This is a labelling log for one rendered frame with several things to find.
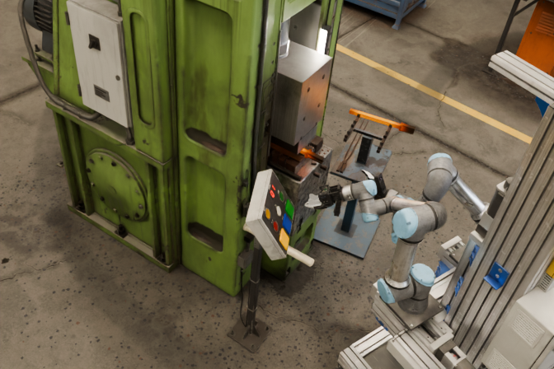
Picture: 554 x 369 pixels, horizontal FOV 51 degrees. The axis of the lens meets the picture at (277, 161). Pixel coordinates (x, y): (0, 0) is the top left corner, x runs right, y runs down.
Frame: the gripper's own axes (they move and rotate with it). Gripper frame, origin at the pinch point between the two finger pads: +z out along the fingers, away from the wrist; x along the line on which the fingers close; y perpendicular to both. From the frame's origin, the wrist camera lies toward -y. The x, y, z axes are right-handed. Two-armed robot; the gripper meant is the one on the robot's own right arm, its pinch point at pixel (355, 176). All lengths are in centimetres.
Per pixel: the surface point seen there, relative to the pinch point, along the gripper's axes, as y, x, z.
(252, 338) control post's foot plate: 99, -62, 19
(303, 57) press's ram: -57, 3, 42
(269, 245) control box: -4, -71, 9
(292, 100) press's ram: -44, -17, 35
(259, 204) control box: -19, -65, 20
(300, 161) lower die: 1.6, -6.9, 30.7
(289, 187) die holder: 14.6, -15.8, 30.7
